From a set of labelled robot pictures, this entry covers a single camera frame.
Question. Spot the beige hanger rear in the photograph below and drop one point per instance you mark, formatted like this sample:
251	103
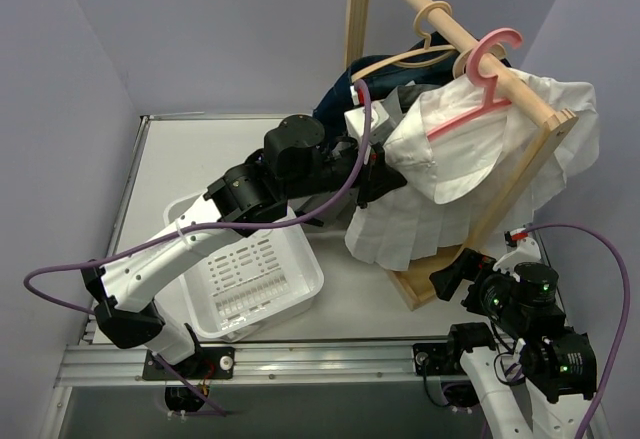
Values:
426	55

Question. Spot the beige hanger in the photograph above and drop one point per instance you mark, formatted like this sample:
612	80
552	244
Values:
498	51
426	55

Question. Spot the dark blue denim skirt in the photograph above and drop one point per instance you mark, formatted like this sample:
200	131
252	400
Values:
330	110

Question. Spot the wooden clothes rack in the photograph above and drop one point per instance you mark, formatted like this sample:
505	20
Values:
552	127

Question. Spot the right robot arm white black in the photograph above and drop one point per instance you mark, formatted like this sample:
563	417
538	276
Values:
533	375

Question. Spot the pink plastic hanger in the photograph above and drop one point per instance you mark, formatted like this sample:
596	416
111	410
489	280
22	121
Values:
487	82

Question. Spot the white plastic basket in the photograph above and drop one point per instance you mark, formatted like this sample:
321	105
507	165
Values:
246	287

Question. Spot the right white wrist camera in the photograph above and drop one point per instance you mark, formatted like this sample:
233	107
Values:
522	248

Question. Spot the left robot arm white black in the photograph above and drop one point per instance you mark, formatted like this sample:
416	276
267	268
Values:
252	196

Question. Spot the white pleated skirt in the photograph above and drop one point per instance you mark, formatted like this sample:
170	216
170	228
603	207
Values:
451	180

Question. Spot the grey pleated skirt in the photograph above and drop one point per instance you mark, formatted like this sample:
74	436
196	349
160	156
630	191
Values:
400	100

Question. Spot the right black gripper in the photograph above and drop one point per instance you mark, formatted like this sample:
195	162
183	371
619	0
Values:
470	279

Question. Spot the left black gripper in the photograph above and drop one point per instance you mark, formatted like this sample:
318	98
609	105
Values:
378	179

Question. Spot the aluminium mounting rail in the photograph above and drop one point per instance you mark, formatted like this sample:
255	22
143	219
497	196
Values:
254	364

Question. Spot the beige hanger front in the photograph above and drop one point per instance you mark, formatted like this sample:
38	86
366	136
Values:
498	51

